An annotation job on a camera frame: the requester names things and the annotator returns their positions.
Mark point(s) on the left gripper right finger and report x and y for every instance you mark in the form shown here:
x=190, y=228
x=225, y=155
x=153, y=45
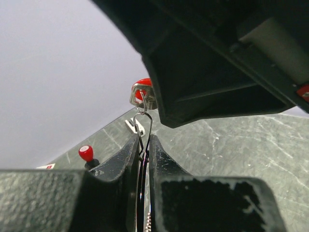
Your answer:
x=181, y=202

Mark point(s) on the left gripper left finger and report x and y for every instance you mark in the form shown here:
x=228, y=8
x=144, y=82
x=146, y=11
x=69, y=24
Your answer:
x=100, y=200

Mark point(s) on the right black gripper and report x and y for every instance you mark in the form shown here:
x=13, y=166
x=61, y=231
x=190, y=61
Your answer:
x=197, y=64

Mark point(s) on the large silver keyring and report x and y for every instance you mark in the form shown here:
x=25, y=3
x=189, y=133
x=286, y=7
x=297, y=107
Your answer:
x=144, y=158

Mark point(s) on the red tagged key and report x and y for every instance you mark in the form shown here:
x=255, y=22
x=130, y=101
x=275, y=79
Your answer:
x=142, y=95

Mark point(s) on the red black stamp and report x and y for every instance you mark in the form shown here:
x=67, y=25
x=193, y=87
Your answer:
x=87, y=154

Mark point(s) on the white cardboard box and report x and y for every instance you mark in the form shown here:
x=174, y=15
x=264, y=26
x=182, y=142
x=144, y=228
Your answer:
x=47, y=167

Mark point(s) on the white plastic clip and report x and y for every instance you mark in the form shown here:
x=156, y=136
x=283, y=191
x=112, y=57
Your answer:
x=132, y=124

